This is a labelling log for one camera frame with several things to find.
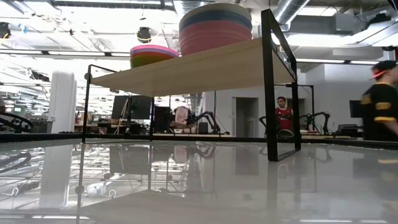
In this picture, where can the large pink-red plastic bowl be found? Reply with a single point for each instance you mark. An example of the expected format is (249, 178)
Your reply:
(214, 39)

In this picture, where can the green plastic bowl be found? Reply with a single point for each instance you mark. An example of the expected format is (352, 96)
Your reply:
(141, 63)

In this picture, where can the purple plastic bowl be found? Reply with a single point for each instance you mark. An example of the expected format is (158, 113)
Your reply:
(140, 53)

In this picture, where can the small black monitor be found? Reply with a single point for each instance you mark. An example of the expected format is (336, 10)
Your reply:
(355, 109)
(162, 113)

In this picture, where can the grey doorway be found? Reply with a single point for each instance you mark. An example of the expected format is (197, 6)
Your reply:
(245, 116)

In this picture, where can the large black monitor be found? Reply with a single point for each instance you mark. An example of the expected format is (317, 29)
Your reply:
(140, 107)

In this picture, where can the white round pillar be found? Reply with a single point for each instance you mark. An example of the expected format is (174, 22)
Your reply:
(63, 102)

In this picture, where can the black ceiling-mounted device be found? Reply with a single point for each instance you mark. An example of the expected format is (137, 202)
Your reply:
(4, 30)

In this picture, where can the wooden shelf with black frame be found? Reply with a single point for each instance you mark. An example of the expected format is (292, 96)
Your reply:
(202, 71)

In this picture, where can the black overhead camera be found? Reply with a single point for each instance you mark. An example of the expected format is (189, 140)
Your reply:
(144, 35)

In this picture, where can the wide corrugated silver duct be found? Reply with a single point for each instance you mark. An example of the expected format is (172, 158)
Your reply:
(183, 4)

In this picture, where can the silver ventilation duct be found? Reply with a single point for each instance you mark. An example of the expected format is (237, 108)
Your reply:
(289, 9)

